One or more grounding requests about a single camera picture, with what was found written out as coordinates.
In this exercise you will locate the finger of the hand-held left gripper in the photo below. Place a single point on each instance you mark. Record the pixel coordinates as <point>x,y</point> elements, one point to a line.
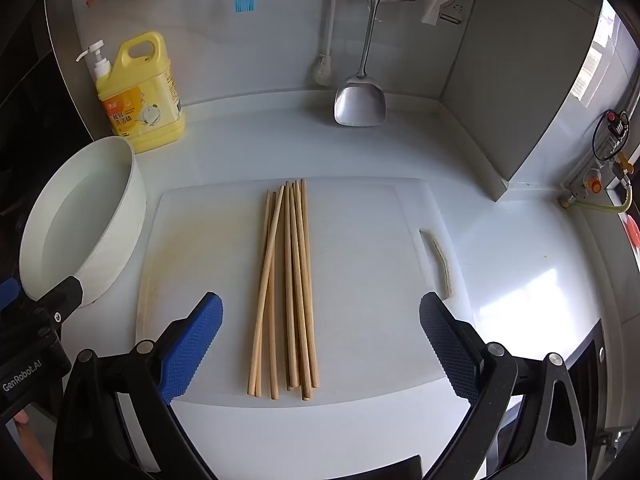
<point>7,292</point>
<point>62,296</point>

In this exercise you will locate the person's left hand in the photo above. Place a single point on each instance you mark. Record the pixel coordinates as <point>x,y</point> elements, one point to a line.
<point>21,417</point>

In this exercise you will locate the blue silicone brush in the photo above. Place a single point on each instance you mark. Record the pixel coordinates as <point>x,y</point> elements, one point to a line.
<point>244,2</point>

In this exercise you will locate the white bottle brush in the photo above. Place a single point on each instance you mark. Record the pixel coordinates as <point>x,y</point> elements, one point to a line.
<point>327,20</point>

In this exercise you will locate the gas valve with orange knob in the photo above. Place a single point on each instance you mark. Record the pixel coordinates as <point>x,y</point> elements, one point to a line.
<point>594,185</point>

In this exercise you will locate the stainless steel spatula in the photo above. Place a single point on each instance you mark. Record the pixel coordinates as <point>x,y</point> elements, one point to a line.
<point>360,105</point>

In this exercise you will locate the steel peeler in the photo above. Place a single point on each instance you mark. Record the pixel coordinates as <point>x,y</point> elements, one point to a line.
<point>452,12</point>

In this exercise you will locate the white plastic cutting board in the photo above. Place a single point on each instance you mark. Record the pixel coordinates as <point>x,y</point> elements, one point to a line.
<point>360,285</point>

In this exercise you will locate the window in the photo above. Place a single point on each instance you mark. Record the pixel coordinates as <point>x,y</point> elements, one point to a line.
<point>597,60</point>

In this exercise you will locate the yellow dish soap bottle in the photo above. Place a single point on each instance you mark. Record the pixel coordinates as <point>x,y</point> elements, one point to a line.
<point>145,110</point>

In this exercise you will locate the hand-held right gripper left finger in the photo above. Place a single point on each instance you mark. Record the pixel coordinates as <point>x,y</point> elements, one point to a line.
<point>195,350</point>

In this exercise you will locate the white round basin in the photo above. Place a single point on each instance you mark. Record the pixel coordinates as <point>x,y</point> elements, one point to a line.
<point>115,220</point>

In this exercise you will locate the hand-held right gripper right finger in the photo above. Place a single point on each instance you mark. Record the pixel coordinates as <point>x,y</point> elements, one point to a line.
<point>450,347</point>

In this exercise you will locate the bundle of bamboo chopsticks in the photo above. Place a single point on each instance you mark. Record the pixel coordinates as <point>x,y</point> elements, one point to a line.
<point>291,285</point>

